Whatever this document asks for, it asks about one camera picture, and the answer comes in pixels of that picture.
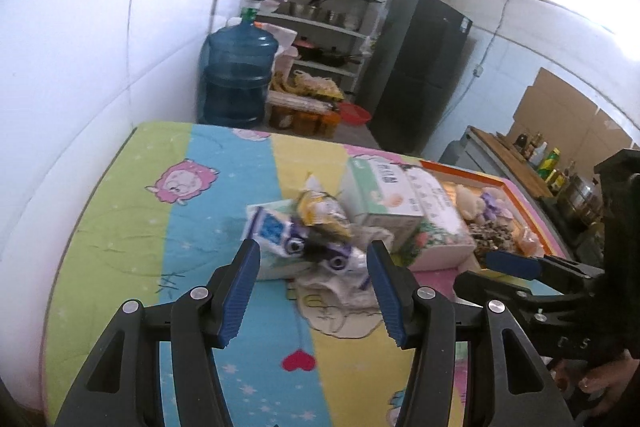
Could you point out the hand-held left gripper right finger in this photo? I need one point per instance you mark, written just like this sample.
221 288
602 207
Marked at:
387 297

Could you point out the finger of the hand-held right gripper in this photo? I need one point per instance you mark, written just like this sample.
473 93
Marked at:
495 289
510 261

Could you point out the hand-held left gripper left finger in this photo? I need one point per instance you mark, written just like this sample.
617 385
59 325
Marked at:
240 292

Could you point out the pink puff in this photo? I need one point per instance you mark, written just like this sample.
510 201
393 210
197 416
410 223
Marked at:
529 241

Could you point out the leopard print scrunchie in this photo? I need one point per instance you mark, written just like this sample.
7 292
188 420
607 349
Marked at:
492 236

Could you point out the purple white packet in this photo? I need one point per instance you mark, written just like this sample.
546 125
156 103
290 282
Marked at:
345 259

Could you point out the purple scrunchie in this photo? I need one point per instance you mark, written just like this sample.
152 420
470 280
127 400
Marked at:
495 202

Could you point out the blue white wipes packet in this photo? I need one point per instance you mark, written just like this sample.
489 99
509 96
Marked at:
270 229

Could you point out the cream plush scrunchie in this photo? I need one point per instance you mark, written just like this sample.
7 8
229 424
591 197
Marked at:
469 202

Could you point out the cardboard box tray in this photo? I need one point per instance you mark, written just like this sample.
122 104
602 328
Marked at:
445 187

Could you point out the yellow snack packet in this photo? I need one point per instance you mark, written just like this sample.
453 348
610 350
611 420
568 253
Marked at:
320 209

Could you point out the person's right hand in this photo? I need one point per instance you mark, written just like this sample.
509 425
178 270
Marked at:
610 384

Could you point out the clear plastic bag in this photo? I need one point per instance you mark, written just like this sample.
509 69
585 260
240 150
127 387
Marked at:
340 307

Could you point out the steel steamer pot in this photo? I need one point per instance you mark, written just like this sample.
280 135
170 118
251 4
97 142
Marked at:
580 202

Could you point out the floral tissue box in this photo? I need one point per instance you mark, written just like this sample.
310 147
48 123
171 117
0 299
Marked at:
440 217

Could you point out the green yellow bottle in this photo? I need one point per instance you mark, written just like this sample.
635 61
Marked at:
551 164

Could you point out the wooden cutting board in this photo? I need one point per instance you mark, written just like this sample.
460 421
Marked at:
505 157

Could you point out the green tissue box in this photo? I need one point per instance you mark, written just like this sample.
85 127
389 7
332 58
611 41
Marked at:
380 192

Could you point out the printed cartoon blanket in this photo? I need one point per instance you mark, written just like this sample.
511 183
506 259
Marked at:
150 237

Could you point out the white plastic bottle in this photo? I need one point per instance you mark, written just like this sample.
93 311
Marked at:
539 156

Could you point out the kitchen counter cabinet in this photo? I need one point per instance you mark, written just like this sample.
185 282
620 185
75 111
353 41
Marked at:
460 152

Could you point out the orange preserve jar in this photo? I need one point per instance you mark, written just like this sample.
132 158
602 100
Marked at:
280 118
330 125
306 124

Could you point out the red plastic basin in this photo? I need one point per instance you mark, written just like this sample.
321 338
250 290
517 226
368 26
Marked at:
354 113

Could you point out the clear food container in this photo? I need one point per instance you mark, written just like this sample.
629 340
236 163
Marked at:
300 103

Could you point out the bunch of bananas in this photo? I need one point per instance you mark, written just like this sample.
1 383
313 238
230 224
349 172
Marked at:
281 84

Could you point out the black refrigerator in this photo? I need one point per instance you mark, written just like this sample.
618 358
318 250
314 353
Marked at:
415 72

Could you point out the blue water jug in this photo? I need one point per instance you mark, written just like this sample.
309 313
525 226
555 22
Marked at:
235 77

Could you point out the cardboard wall sheet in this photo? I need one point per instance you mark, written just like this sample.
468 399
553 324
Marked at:
550 107
615 132

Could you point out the wall socket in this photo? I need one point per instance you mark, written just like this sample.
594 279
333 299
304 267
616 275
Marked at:
478 71

